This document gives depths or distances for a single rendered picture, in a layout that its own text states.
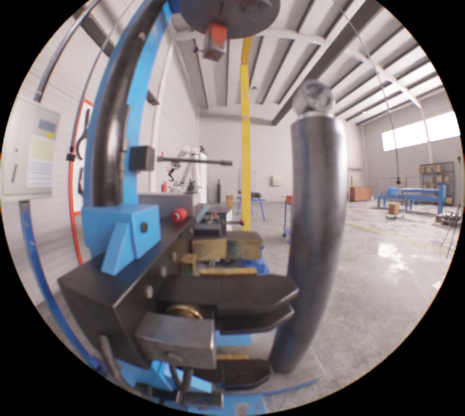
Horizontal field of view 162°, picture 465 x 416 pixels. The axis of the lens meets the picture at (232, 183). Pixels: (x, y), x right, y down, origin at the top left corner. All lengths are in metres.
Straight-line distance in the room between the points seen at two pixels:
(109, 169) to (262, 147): 11.56
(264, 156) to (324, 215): 11.26
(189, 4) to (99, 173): 0.98
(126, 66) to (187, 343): 0.68
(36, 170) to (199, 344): 0.82
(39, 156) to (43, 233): 1.46
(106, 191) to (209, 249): 0.49
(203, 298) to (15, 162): 0.81
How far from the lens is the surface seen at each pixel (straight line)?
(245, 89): 3.64
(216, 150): 11.48
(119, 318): 0.29
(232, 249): 0.75
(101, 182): 0.47
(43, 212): 2.22
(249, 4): 0.75
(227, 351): 1.29
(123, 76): 0.57
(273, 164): 11.83
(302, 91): 0.65
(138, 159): 0.65
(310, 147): 0.55
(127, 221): 0.37
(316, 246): 0.57
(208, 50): 0.96
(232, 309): 0.36
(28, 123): 0.87
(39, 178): 0.87
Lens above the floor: 1.24
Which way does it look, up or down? level
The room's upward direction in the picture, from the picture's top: straight up
